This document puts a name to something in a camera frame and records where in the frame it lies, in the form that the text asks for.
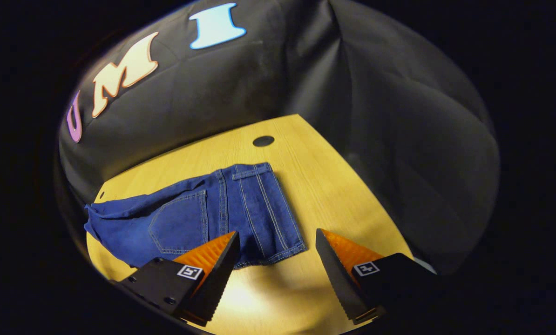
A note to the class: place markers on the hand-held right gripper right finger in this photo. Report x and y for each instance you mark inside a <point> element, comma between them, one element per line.
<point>336,274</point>

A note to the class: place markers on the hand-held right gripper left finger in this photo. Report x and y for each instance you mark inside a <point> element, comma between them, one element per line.
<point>217,274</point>

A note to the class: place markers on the blue denim jeans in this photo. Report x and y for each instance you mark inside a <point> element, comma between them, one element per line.
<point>231,209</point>

